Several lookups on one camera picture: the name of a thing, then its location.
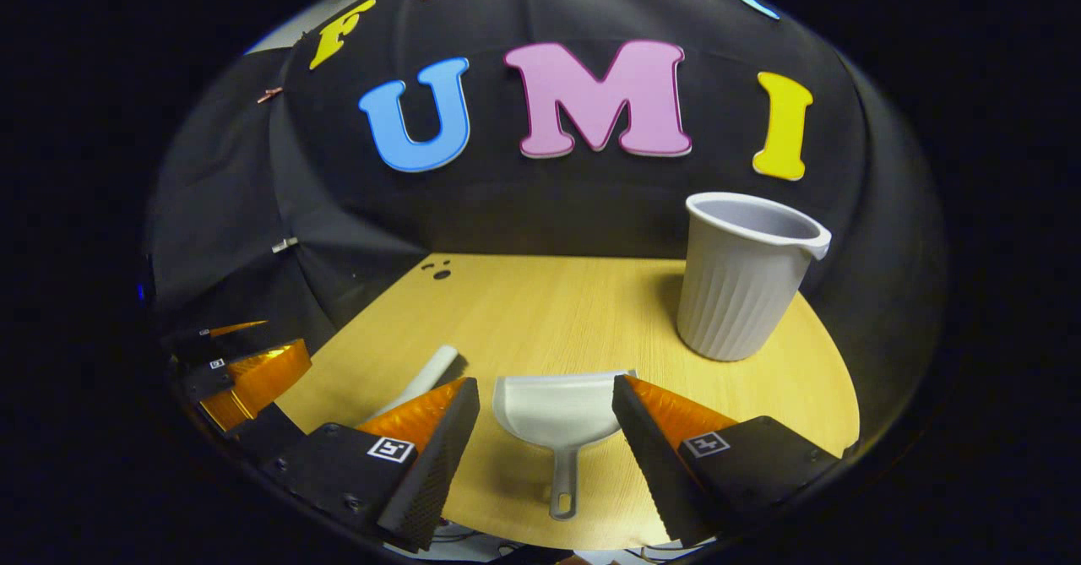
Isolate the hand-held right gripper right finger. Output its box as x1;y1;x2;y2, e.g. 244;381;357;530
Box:
611;373;845;547

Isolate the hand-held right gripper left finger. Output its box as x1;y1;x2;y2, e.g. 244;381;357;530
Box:
262;377;481;553

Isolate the small white broom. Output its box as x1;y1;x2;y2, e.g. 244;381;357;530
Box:
372;345;467;418

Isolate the white plastic dustpan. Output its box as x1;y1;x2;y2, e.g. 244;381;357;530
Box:
492;370;636;521

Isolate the white ribbed garbage bin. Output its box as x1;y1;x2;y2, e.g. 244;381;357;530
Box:
676;192;833;362

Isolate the wooden desktop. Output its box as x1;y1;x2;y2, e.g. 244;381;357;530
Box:
274;253;861;551

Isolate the black backdrop cloth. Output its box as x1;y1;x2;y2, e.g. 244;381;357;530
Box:
144;0;947;464

